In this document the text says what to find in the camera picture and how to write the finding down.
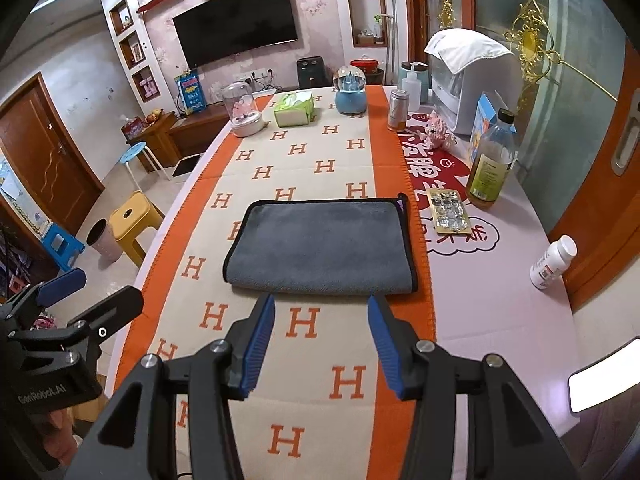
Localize pill blister pack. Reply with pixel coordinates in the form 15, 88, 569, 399
429, 190, 472, 236

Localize white squeeze bottle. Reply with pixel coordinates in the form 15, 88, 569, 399
400, 61, 431, 104
398, 61, 421, 112

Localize drink can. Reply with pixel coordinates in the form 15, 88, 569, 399
387, 88, 411, 133

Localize red white printed mat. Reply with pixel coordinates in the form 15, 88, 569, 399
400, 110, 503, 256

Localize small blue step stool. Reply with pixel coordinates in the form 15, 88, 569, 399
40, 223, 86, 272

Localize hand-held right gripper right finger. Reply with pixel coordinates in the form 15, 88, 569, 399
367, 293, 581, 480

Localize pink trash bin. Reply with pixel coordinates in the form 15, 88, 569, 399
86, 219, 124, 263

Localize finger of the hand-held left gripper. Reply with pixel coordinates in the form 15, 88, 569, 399
67, 285, 145, 342
0, 268, 87, 329

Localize white countertop appliance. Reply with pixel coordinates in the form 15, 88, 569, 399
431, 35, 524, 136

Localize green tissue pack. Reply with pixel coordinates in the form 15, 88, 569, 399
273, 92, 316, 128

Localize red box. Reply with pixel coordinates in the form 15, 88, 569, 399
121, 116, 146, 141

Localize black television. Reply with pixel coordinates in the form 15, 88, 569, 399
172, 0, 300, 70

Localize blue snow globe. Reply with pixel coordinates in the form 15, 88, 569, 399
333, 65, 369, 115

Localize grey towel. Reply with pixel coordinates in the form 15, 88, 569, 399
222, 193, 420, 297

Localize large gold door ornament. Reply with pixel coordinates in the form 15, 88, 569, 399
504, 0, 619, 104

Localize glass dome ornament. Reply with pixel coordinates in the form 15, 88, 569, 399
221, 82, 264, 138

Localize orange printed blanket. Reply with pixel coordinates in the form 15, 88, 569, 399
112, 85, 439, 480

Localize white cloth cover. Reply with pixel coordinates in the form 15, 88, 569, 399
424, 28, 510, 75

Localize blue printed bag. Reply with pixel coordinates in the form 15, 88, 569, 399
174, 72, 208, 115

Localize wooden television cabinet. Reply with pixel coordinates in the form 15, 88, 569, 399
120, 105, 236, 181

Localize black air fryer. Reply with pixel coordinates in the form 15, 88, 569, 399
296, 57, 326, 89

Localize glass bottle yellow label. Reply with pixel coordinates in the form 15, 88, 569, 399
465, 108, 518, 211

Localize yellow plastic stool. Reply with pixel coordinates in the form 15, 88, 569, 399
108, 191, 166, 269

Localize blue desk calendar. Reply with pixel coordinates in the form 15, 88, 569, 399
468, 91, 501, 159

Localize pink plush toy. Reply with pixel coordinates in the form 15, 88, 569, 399
421, 111, 457, 149

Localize small gold door ornament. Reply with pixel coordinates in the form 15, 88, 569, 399
437, 0, 456, 34

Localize round blue stool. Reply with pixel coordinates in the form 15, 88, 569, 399
118, 141, 166, 192

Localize silver door handle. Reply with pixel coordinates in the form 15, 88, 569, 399
612, 89, 640, 176

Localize brown wooden door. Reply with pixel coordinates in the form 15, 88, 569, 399
0, 72, 106, 237

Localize white pill bottle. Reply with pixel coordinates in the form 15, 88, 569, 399
530, 235, 578, 291

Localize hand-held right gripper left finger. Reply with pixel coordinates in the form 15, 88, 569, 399
65, 293, 277, 480

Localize person's left hand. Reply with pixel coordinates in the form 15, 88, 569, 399
42, 406, 82, 467

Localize red round tin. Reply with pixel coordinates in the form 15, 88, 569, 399
350, 57, 380, 86

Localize bright white flat device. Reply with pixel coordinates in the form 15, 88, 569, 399
567, 352, 640, 414

